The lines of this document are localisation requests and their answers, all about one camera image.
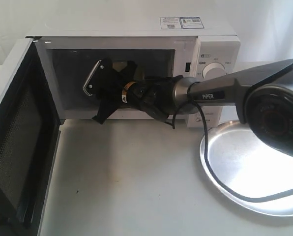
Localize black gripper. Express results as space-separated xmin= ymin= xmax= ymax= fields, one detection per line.
xmin=91 ymin=58 xmax=138 ymax=124

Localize white microwave door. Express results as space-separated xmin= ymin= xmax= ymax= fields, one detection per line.
xmin=0 ymin=38 xmax=60 ymax=236

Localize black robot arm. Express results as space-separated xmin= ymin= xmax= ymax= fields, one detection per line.
xmin=84 ymin=58 xmax=293 ymax=157

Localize white microwave oven body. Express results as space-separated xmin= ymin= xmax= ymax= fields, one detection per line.
xmin=28 ymin=12 xmax=240 ymax=120

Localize blue white warning sticker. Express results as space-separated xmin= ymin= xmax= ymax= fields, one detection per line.
xmin=160 ymin=17 xmax=205 ymax=30

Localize upper white control knob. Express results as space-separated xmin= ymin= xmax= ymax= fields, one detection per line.
xmin=202 ymin=62 xmax=227 ymax=80

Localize black cable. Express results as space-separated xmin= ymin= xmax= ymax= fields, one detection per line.
xmin=166 ymin=93 xmax=293 ymax=199

